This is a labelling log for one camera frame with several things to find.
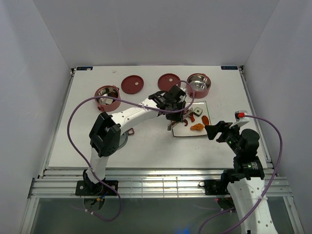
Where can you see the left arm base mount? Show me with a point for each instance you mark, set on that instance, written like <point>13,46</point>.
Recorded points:
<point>82,189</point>

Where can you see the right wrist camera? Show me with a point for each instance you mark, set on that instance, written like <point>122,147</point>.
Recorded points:
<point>240,119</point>

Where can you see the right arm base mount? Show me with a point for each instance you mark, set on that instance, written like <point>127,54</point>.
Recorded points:
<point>214,187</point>

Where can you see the pink lunch bowl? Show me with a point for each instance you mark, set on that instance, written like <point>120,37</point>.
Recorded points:
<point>108,98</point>
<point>199,85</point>

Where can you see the white square plate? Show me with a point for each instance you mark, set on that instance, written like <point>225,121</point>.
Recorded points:
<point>184,131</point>

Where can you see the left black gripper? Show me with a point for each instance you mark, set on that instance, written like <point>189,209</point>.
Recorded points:
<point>178,117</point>

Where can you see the orange shrimp piece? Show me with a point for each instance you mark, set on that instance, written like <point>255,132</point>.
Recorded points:
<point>205,120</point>

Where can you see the right blue corner label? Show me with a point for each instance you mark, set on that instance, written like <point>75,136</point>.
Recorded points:
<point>229,67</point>

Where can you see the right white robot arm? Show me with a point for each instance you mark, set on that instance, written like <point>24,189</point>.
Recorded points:
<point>245,181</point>

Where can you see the grey transparent top lid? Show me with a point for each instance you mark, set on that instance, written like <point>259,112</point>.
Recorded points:
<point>124,137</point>

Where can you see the left blue corner label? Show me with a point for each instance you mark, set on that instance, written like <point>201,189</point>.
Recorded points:
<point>84,68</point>

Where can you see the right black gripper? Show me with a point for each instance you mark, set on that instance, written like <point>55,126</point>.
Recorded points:
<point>221,126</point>

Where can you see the dark red lid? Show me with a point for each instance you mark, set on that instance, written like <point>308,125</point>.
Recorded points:
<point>132,84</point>
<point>167,81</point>

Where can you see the aluminium frame rail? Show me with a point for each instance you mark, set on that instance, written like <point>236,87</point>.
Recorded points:
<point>137,183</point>

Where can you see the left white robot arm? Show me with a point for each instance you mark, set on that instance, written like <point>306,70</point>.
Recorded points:
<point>107,130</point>

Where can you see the metal tongs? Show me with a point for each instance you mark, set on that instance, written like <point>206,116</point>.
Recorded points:
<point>186,114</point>

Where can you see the blue corner label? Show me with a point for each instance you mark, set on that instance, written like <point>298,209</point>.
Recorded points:
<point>84,68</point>
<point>229,67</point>

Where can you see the orange fried nugget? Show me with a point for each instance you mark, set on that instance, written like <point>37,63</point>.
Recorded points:
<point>197,127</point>

